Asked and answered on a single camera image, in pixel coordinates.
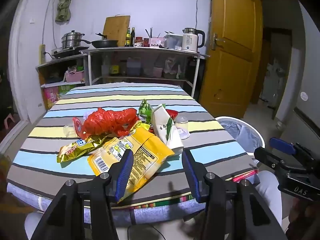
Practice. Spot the dark sauce bottle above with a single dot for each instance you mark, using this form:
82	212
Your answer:
132	37

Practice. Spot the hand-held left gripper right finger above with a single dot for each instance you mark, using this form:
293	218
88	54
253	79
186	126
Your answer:
191	177

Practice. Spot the striped cloth covered table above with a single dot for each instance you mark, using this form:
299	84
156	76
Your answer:
100	100

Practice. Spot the steel steamer pot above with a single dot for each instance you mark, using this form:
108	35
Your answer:
72	40

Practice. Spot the pink patterned cloth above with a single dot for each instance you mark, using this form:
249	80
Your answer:
246	175

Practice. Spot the clear plastic cup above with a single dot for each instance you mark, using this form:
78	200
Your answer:
181	123

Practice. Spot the clear storage container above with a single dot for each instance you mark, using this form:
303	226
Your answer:
172	41

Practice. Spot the pink stool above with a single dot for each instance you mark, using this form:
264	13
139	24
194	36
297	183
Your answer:
8	120

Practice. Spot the person's right leg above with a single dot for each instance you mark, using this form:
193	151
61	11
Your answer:
268	192

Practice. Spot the pink bowl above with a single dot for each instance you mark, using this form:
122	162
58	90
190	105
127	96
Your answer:
157	71

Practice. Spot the low wooden shelf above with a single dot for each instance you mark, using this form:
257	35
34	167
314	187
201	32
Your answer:
57	61

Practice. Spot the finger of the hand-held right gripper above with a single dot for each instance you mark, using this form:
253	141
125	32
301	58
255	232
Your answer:
281	145
265	156

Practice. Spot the red plastic bag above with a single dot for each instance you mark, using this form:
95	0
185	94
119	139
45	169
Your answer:
107	122

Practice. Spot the wooden door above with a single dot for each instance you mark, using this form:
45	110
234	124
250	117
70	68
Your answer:
232	55

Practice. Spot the green oil bottle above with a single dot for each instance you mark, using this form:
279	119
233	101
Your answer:
128	37

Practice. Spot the hanging green cloth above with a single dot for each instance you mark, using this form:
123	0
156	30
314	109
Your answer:
63	2

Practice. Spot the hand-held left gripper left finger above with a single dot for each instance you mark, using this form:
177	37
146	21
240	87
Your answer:
125	175

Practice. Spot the black induction cooker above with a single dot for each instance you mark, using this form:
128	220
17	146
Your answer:
70	51

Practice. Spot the wooden cutting board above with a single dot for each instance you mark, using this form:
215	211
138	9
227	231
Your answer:
116	30

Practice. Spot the white paper packet green leaf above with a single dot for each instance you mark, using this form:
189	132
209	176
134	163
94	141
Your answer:
162	127

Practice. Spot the dark chopsticks bundle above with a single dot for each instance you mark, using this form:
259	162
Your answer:
150	32

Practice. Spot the white trash bin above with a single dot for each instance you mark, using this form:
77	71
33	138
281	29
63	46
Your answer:
261	140

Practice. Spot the person's left leg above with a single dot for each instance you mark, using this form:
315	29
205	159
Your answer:
31	225

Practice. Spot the lilac patterned bed sheet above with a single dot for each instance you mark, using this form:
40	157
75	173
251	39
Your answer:
155	215

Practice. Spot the pink basket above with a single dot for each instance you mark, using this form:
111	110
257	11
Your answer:
75	76

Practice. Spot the green snack packet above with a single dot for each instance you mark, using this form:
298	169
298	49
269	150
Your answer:
144	108

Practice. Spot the black frying pan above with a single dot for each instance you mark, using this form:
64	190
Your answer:
105	43

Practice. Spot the red sauce jar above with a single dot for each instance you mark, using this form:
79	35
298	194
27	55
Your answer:
138	40

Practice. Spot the yellow power strip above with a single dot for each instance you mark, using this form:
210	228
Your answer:
42	53

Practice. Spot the grey plastic jug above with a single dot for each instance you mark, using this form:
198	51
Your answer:
133	66

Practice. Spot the round white sticker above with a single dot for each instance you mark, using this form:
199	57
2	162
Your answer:
303	96

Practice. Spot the gold snack packet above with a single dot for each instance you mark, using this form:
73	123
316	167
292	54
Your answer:
75	150

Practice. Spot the crumpled plastic bags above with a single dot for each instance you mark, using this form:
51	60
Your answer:
171	66

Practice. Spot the small red lidded jar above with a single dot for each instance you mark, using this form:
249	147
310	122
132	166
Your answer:
146	42

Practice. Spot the clear plastic bottle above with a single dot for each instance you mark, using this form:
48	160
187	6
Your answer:
105	66

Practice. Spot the grey metal shelf unit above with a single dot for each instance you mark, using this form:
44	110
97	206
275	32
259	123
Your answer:
150	50

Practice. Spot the white appliance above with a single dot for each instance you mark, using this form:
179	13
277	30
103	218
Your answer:
273	80

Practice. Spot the pink utensil box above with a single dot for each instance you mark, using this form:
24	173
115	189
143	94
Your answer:
157	42

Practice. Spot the white electric kettle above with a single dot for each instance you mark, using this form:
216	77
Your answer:
190	40

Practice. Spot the person's leg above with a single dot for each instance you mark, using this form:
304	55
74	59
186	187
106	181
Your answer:
268	192
31	225

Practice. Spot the yellow label bottle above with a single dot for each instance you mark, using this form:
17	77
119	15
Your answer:
114	68

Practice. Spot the colourful carton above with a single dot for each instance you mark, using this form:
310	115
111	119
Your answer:
53	93

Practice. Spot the colourful woven mat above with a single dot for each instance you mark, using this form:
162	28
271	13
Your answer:
162	203

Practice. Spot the large yellow snack packet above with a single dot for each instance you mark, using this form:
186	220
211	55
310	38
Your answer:
140	152

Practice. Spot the grey cabinet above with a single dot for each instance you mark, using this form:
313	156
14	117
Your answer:
306	122

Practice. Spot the person's right forearm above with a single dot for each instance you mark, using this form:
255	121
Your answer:
302	220

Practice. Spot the lilac plastic wrapper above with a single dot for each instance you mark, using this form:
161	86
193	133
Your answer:
87	112

